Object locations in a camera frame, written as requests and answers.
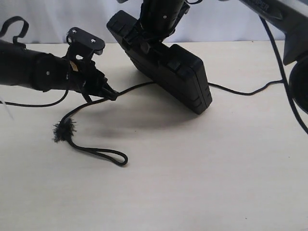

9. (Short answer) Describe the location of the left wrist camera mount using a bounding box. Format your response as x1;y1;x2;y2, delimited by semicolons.
66;27;105;60

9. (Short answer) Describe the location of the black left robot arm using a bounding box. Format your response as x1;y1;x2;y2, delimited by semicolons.
0;40;118;101

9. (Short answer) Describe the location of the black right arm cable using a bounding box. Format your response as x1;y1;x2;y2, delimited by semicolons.
261;18;308;135

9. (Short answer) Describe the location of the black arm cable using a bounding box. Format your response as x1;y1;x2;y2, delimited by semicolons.
0;16;69;107
261;18;308;135

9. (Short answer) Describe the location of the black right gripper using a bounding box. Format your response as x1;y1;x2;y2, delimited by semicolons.
122;0;191;46

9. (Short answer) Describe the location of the black plastic carrying case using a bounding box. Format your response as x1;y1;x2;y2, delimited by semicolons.
106;10;212;115

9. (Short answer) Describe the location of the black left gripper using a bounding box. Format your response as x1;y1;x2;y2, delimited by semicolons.
64;58;118;101

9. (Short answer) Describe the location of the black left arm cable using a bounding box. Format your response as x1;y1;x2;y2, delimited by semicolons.
0;16;69;107

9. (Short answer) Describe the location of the white backdrop curtain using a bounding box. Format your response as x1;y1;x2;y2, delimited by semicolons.
0;0;287;44

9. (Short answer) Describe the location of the black cord with frayed knot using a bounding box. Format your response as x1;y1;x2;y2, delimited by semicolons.
51;81;291;167

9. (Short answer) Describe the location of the white zip tie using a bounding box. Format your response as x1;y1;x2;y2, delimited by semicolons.
0;99;14;120

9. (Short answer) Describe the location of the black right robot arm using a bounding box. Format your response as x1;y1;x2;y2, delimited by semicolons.
126;0;308;111

